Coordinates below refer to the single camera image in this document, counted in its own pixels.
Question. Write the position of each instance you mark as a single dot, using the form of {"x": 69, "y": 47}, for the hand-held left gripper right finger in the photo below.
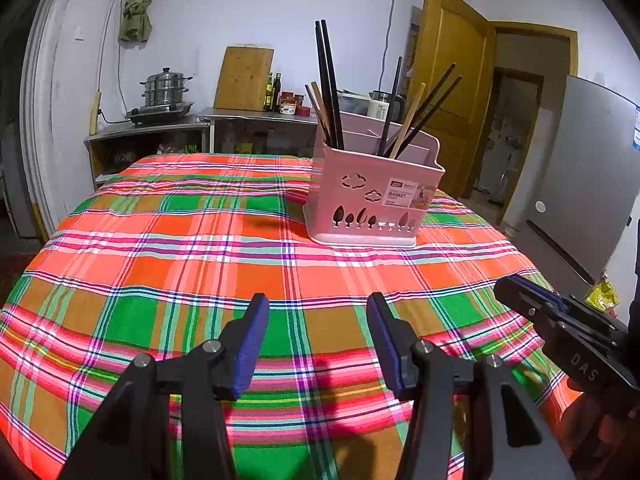
{"x": 387, "y": 345}

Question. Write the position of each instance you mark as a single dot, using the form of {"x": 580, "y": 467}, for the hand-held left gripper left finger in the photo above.
{"x": 250, "y": 345}

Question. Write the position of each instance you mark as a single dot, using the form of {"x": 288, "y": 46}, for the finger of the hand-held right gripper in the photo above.
{"x": 520, "y": 300}
{"x": 542, "y": 294}

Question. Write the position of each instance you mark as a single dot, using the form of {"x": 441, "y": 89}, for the pink plastic utensil basket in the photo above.
{"x": 370, "y": 190}

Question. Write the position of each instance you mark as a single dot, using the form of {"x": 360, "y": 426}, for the black chopstick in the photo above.
{"x": 334, "y": 90}
{"x": 442, "y": 100}
{"x": 436, "y": 89}
{"x": 392, "y": 97}
{"x": 324, "y": 85}

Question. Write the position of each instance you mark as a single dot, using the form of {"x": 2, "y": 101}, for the person's right hand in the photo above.
{"x": 595, "y": 430}

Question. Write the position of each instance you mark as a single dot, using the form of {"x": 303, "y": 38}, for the yellow snack packet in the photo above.
{"x": 602, "y": 297}

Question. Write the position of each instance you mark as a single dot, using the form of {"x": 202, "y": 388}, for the plaid tablecloth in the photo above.
{"x": 175, "y": 260}

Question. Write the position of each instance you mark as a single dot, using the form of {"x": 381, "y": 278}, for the silver refrigerator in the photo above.
{"x": 585, "y": 170}

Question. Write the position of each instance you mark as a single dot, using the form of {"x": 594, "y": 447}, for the steel kitchen table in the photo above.
{"x": 255, "y": 116}

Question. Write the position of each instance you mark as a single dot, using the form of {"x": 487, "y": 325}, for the white electric kettle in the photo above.
{"x": 377, "y": 107}

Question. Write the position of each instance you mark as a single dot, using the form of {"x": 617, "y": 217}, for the low steel shelf unit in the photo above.
{"x": 140, "y": 132}

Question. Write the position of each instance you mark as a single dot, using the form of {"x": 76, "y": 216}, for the flat red tin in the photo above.
{"x": 303, "y": 111}

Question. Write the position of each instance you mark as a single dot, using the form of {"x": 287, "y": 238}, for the white dish container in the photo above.
{"x": 352, "y": 105}

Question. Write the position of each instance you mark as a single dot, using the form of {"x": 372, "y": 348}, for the countertop stove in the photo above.
{"x": 160, "y": 114}

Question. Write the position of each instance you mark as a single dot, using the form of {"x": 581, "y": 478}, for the yellow oil bottle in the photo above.
{"x": 269, "y": 97}

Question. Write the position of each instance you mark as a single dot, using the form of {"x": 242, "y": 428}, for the small red lid jar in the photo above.
{"x": 299, "y": 100}

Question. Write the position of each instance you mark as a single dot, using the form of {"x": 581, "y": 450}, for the dark sauce bottle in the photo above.
{"x": 277, "y": 95}

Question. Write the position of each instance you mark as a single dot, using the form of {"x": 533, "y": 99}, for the yellow wooden door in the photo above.
{"x": 450, "y": 50}

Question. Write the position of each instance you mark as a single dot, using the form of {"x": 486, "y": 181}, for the wooden cutting board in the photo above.
{"x": 244, "y": 80}

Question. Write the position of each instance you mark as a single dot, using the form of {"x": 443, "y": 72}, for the steel steamer pot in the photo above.
{"x": 165, "y": 87}

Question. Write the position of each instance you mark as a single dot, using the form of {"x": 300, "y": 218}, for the yellowed power strip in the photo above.
{"x": 95, "y": 112}

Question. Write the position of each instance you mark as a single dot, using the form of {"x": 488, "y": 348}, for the hanging green cloth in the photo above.
{"x": 136, "y": 10}

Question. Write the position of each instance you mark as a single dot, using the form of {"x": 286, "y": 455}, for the yellow door frame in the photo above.
{"x": 572, "y": 50}

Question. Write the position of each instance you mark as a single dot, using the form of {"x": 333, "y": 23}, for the white wall switch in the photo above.
{"x": 79, "y": 33}

